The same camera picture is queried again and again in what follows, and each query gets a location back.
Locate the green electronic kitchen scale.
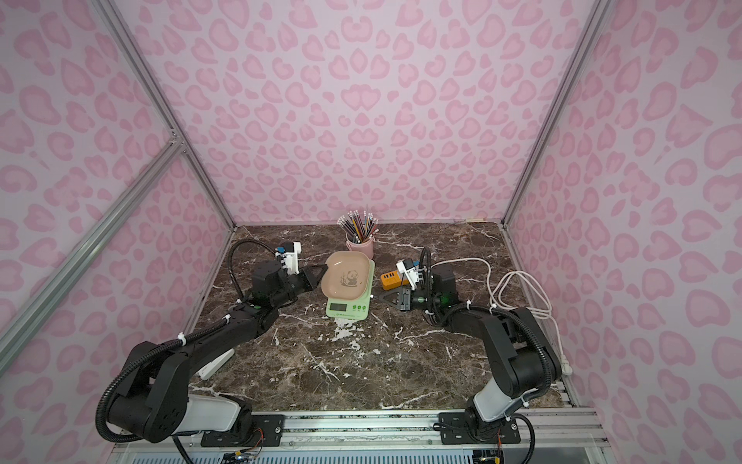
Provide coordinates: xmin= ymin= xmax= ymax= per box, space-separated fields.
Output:
xmin=322 ymin=278 xmax=372 ymax=321

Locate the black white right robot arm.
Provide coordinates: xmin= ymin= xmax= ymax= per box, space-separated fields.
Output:
xmin=381 ymin=249 xmax=563 ymax=426

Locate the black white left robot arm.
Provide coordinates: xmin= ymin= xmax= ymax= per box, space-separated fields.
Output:
xmin=95 ymin=240 xmax=328 ymax=443

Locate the pink panda scale bowl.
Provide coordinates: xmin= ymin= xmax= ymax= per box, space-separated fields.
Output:
xmin=321 ymin=251 xmax=372 ymax=301

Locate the orange power strip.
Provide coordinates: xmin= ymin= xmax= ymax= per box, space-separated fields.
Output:
xmin=380 ymin=271 xmax=404 ymax=291

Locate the pink metal pencil bucket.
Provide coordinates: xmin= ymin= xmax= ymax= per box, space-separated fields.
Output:
xmin=346 ymin=235 xmax=375 ymax=260

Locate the bundle of coloured pencils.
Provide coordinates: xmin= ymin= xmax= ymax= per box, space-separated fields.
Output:
xmin=337 ymin=210 xmax=378 ymax=245

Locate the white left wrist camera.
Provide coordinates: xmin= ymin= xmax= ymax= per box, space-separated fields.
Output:
xmin=276 ymin=242 xmax=303 ymax=276

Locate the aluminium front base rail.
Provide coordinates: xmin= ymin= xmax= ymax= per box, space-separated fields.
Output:
xmin=106 ymin=408 xmax=616 ymax=464

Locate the white power strip cord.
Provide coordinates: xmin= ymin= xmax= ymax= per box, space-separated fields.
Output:
xmin=431 ymin=256 xmax=574 ymax=375

